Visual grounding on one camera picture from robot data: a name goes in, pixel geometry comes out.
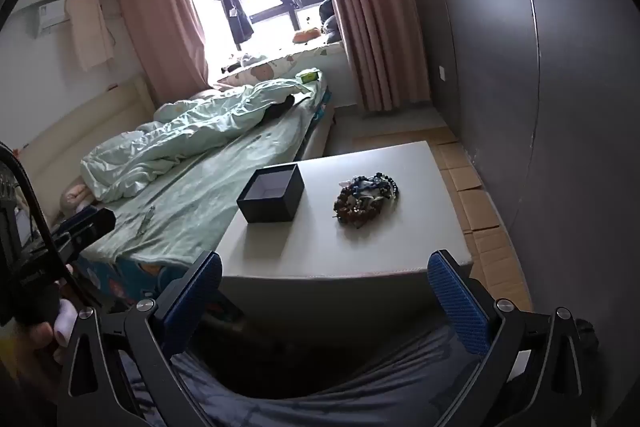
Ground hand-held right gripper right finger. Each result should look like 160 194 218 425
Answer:
426 249 596 427

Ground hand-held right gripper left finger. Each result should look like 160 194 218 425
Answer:
56 250 223 427

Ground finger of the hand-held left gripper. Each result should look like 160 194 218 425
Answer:
49 206 117 254

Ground black jewelry box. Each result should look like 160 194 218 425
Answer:
236 163 306 224

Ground pile of bead bracelets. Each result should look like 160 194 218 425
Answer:
333 175 400 226

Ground person's left hand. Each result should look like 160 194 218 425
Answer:
20 291 82 370

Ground pink pillow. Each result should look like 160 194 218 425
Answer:
60 184 94 214

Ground flattened cardboard sheets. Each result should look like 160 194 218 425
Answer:
350 134 532 310

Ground bed with green sheet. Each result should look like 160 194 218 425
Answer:
60 72 336 308

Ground white table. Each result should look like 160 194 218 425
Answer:
200 141 475 328

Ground beige padded headboard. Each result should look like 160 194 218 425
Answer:
10 74 157 228

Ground light green quilt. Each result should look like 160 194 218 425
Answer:
80 77 326 202

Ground person's grey pants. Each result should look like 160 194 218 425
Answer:
115 319 501 427

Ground black cloth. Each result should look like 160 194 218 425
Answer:
262 94 296 120

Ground white air conditioner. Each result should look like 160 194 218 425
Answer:
36 0 71 34

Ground pink curtain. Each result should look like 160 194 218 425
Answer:
305 0 431 112
114 0 210 102

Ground printed window seat cushion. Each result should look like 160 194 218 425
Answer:
215 44 347 90

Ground dark grey wardrobe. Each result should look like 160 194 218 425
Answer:
405 0 640 358

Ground dark stacked cushions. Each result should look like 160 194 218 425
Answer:
320 0 344 42

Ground black cable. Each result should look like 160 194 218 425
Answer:
0 151 101 313

